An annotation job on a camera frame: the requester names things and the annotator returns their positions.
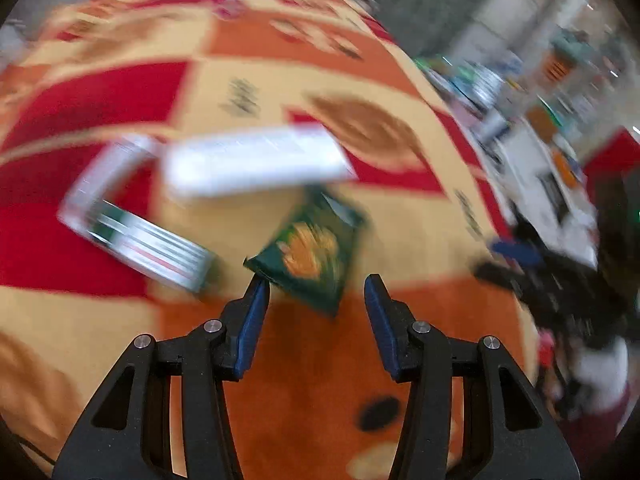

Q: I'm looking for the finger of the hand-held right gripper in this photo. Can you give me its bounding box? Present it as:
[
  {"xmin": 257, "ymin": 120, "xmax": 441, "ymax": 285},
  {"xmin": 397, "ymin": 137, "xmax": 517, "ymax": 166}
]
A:
[
  {"xmin": 490, "ymin": 237, "xmax": 566, "ymax": 272},
  {"xmin": 473, "ymin": 260, "xmax": 561, "ymax": 312}
]

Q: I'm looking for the red cloth cover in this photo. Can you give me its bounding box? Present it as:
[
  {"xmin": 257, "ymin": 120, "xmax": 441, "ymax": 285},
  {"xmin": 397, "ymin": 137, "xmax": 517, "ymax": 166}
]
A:
[{"xmin": 584, "ymin": 130, "xmax": 640, "ymax": 182}]

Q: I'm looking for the white box with striped print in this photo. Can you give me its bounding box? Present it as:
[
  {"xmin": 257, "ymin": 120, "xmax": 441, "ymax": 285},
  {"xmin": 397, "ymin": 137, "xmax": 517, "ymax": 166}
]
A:
[{"xmin": 57, "ymin": 135, "xmax": 217, "ymax": 294}]

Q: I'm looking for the green patterned curtain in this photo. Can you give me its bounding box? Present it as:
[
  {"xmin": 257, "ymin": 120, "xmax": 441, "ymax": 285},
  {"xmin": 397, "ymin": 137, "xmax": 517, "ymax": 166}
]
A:
[{"xmin": 320, "ymin": 0, "xmax": 522, "ymax": 57}]

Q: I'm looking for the green snack packet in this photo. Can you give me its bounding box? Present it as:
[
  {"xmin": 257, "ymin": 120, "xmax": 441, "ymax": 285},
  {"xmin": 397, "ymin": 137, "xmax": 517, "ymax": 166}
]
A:
[{"xmin": 243, "ymin": 187, "xmax": 367, "ymax": 317}]

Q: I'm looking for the long white box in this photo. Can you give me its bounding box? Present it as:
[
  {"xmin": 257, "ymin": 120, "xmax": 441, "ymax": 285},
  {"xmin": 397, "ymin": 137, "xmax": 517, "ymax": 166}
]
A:
[{"xmin": 162, "ymin": 125, "xmax": 359, "ymax": 199}]

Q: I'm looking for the white television cabinet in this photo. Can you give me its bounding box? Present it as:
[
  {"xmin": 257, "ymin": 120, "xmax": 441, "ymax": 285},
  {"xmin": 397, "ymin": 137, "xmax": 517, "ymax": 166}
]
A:
[{"xmin": 479, "ymin": 120, "xmax": 602, "ymax": 267}]

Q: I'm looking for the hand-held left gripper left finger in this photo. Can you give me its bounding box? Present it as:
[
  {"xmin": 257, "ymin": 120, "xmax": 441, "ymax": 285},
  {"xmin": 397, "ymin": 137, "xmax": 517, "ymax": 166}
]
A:
[{"xmin": 52, "ymin": 276, "xmax": 272, "ymax": 480}]

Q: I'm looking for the orange red printed blanket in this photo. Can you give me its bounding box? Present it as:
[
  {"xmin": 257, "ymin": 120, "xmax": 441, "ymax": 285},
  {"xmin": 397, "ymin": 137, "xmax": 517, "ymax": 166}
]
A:
[{"xmin": 0, "ymin": 0, "xmax": 547, "ymax": 480}]

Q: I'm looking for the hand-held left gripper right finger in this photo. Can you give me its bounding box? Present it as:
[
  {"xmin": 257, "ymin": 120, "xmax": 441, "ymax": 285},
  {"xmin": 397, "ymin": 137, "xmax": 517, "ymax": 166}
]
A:
[{"xmin": 363, "ymin": 273, "xmax": 582, "ymax": 480}]

